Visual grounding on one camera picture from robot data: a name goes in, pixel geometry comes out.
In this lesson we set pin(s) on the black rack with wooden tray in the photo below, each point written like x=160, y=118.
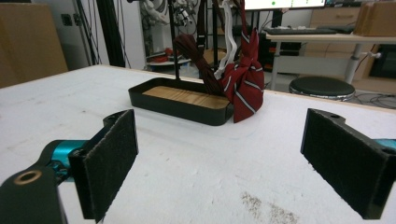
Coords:
x=174, y=107

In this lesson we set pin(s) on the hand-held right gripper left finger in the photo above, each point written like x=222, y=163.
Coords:
x=106, y=161

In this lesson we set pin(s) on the black round stool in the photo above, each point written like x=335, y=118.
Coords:
x=322, y=86

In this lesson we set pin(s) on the black metal frame stand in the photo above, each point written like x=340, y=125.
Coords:
x=109, y=31

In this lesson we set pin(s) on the brown cardboard panel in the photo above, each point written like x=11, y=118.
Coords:
x=28, y=43

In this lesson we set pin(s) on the plain dark red bow tie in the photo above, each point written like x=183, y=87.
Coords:
x=194, y=53

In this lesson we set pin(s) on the desk with grey legs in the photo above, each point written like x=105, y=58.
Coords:
x=327, y=38

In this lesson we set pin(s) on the black wall socket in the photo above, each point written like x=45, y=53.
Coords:
x=66, y=19

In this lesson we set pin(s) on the black keyboard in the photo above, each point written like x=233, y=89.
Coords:
x=299, y=31

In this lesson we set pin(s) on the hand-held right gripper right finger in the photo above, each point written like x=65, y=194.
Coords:
x=345, y=158

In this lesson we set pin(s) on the round white table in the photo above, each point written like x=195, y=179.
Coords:
x=166, y=62

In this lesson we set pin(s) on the cardboard box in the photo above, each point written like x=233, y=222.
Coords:
x=378, y=18

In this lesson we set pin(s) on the striped dark red bow tie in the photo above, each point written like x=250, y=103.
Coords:
x=244, y=84

